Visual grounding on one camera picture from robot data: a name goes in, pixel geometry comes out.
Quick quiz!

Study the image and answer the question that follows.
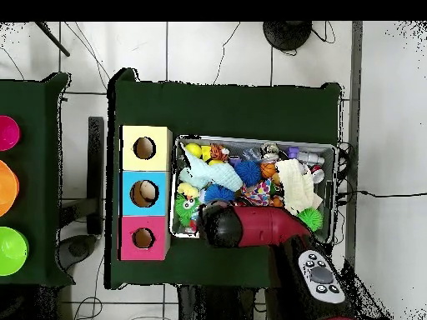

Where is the shallow clear mesh bin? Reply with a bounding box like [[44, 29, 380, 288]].
[[169, 133, 338, 246]]

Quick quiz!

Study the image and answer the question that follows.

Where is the wooden box with three holes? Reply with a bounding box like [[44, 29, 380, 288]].
[[118, 124, 173, 262]]

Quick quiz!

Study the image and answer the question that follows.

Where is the light blue waffle cloth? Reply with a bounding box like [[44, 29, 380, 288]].
[[178, 142, 244, 193]]

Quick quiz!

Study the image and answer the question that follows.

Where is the blue spiky rubber ball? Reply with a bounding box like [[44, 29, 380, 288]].
[[234, 160, 263, 188], [203, 183, 236, 204]]

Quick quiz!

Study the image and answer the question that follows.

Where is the orange tiger plush toy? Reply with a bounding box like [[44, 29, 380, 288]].
[[208, 142, 231, 162]]

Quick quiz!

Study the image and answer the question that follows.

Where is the yellow smooth ball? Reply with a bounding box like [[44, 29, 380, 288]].
[[183, 142, 203, 159]]

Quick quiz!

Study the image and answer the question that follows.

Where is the green spiky monster toy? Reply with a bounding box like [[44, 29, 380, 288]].
[[173, 193, 201, 228]]

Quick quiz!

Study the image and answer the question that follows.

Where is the dark green table cloth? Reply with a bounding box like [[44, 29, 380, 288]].
[[104, 67, 343, 289], [0, 72, 74, 288]]

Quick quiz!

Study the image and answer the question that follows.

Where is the cream waffle cloth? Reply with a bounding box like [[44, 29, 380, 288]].
[[274, 158, 324, 216]]

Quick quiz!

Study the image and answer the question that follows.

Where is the green spiky rubber ball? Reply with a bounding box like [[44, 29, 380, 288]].
[[297, 207, 324, 233]]

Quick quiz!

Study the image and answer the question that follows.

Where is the black upright panel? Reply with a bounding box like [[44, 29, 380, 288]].
[[86, 116, 105, 235]]

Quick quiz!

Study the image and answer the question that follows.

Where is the grey stand base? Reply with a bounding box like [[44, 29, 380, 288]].
[[56, 233, 98, 272]]

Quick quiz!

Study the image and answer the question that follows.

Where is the black round stand base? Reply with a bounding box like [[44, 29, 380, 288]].
[[262, 21, 313, 52]]

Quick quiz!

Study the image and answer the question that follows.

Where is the orange plastic bowl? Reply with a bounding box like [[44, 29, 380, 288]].
[[0, 159, 20, 218]]

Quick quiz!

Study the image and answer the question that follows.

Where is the pink plastic bowl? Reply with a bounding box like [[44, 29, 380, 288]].
[[0, 114, 22, 152]]

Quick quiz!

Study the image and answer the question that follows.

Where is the black pole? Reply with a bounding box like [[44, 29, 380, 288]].
[[33, 21, 71, 58]]

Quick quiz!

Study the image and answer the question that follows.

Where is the green plastic bowl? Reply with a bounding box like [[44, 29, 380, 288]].
[[0, 226, 30, 277]]

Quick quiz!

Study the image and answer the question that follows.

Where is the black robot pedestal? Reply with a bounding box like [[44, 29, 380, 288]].
[[176, 284, 268, 320]]

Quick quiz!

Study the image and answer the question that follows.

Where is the black power cable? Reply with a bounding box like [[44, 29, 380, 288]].
[[336, 189, 427, 201]]

